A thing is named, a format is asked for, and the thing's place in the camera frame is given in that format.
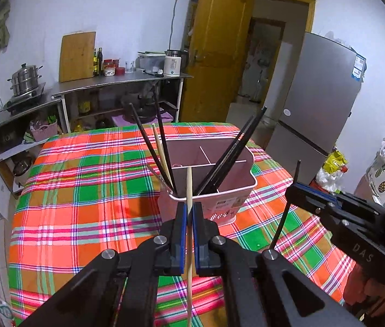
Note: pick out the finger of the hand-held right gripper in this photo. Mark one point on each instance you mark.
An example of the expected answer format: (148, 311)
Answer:
(311, 206)
(318, 190)

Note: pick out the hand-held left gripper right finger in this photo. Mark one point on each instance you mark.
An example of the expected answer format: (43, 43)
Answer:
(196, 238)

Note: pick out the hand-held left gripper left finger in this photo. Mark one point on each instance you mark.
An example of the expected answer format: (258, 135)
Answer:
(182, 238)

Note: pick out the black chopstick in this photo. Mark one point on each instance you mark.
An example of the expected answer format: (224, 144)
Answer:
(236, 144)
(165, 143)
(228, 153)
(286, 207)

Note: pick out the light wooden chopstick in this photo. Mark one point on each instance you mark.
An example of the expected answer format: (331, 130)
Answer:
(189, 279)
(163, 160)

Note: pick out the pink utensil holder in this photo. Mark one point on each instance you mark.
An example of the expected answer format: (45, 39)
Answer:
(213, 177)

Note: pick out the person's right hand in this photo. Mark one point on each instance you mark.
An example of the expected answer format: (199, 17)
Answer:
(366, 289)

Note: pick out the white plastic bag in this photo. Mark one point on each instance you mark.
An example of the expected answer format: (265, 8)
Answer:
(325, 180)

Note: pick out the yellow snack bag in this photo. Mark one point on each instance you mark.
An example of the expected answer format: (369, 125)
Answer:
(334, 161)

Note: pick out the pineapple print cloth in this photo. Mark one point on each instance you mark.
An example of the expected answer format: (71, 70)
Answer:
(379, 180)

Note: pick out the grey refrigerator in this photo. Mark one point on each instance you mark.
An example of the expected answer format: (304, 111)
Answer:
(315, 98)

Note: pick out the chopsticks left bundle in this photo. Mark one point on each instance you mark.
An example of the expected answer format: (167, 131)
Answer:
(151, 146)

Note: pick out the plaid tablecloth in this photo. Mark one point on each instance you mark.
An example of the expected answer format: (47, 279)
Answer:
(87, 194)

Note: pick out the standing fan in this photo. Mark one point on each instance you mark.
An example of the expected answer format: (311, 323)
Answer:
(262, 75)

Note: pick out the pink storage box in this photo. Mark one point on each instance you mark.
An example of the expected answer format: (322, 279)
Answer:
(121, 120)

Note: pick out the black wok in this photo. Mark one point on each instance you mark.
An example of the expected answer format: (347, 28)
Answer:
(141, 104)

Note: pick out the yellow oil bottle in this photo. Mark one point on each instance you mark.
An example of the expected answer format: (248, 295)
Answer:
(84, 107)

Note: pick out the steel kitchen table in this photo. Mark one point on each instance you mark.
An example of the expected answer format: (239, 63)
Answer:
(117, 83)

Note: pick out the white electric kettle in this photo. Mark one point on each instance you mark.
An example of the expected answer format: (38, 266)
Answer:
(173, 64)

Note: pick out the pink plastic basket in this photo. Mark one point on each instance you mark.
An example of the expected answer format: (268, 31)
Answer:
(44, 131)

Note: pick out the steel cooking pot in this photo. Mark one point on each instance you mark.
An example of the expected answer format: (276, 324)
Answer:
(22, 167)

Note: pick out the small red jar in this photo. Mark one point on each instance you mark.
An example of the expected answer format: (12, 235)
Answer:
(121, 71)

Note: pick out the yellow wooden door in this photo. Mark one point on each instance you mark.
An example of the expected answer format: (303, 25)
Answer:
(213, 47)

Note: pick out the clear storage box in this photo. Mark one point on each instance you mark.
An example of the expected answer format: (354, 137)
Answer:
(151, 62)

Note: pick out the clear drinking glass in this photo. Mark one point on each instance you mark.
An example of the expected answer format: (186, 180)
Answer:
(130, 67)

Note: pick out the red lid jar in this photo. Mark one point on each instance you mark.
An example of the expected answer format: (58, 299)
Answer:
(109, 68)

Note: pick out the dark oil bottle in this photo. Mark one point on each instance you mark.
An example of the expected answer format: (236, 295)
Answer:
(100, 61)

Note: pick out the yellow label bottle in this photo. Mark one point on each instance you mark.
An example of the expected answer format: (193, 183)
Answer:
(95, 63)

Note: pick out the low steel stand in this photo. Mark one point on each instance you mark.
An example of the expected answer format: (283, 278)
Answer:
(19, 119)

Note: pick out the black induction cooker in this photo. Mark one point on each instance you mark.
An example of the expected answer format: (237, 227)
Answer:
(25, 100)

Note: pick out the wooden cutting board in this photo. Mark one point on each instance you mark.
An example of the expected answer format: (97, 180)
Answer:
(77, 57)

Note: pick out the steel steamer pot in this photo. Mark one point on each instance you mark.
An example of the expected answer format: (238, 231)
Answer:
(25, 80)

